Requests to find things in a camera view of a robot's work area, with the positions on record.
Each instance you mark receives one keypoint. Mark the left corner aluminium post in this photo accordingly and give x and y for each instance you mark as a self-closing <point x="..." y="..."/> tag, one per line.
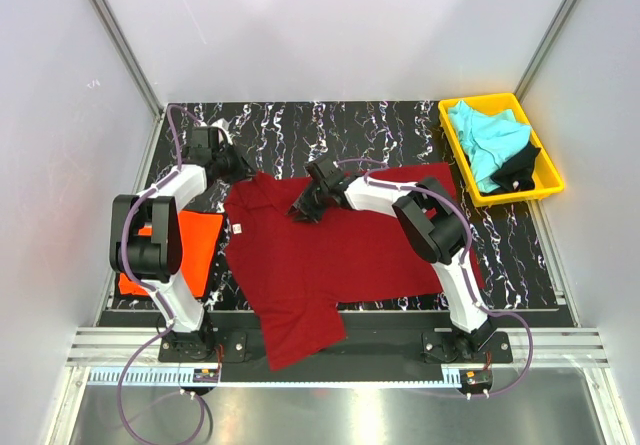
<point x="113" y="29"/>

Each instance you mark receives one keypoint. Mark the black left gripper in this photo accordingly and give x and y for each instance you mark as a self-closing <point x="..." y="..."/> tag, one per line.
<point x="243" y="170"/>

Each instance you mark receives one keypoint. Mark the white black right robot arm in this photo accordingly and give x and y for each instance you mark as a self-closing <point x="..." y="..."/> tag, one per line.
<point x="435" y="229"/>

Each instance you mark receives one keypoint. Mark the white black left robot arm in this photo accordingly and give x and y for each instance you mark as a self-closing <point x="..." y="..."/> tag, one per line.
<point x="145" y="240"/>

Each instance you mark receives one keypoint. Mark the folded orange t shirt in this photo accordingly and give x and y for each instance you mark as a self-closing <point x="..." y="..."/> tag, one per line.
<point x="199" y="234"/>

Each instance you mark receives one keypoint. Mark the yellow plastic bin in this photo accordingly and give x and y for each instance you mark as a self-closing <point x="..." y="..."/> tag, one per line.
<point x="547" y="178"/>

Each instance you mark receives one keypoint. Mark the aluminium frame rail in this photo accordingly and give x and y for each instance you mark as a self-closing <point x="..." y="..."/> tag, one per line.
<point x="552" y="347"/>

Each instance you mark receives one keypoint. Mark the right corner aluminium post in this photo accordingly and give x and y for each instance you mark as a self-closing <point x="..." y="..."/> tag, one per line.
<point x="552" y="33"/>

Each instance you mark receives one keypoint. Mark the turquoise t shirt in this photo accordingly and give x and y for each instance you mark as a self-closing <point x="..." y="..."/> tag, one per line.
<point x="488" y="141"/>

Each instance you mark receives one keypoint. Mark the left orange connector box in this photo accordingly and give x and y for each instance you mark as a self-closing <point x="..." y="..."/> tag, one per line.
<point x="209" y="374"/>

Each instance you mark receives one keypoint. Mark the black t shirt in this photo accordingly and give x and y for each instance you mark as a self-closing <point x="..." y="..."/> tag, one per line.
<point x="516" y="174"/>

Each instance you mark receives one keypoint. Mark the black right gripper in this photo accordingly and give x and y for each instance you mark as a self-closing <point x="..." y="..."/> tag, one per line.
<point x="308" y="213"/>

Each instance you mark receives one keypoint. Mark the corner aluminium post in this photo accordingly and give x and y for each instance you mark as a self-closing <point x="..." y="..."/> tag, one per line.
<point x="113" y="29"/>
<point x="552" y="33"/>

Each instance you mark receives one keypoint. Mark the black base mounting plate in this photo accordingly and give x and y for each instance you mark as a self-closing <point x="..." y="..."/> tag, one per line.
<point x="380" y="346"/>

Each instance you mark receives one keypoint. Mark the orange connector box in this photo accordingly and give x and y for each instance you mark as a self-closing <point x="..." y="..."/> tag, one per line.
<point x="476" y="381"/>
<point x="209" y="374"/>

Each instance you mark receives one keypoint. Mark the dark red polo shirt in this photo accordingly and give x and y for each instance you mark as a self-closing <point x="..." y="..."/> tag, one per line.
<point x="294" y="275"/>

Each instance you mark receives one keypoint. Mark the right orange connector box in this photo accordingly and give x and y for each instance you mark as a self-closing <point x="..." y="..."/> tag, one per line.
<point x="476" y="381"/>

